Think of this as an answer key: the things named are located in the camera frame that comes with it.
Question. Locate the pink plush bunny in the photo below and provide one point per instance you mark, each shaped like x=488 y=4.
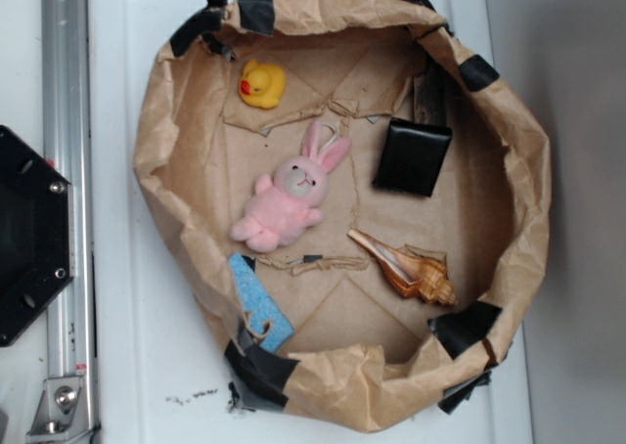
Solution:
x=285 y=204

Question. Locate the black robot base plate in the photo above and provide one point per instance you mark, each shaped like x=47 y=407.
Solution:
x=35 y=235

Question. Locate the blue sponge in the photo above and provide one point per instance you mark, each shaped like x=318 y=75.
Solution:
x=265 y=318

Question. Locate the metal corner bracket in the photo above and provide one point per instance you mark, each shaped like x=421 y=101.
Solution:
x=62 y=411

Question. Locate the brown spiral seashell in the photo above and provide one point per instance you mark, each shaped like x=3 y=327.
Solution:
x=410 y=275

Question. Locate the yellow rubber duck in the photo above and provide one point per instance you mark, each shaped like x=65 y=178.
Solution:
x=262 y=85

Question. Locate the black rectangular block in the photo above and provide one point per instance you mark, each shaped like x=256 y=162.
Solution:
x=412 y=156

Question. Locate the brown paper bin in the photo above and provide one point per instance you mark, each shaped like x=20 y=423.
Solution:
x=361 y=355

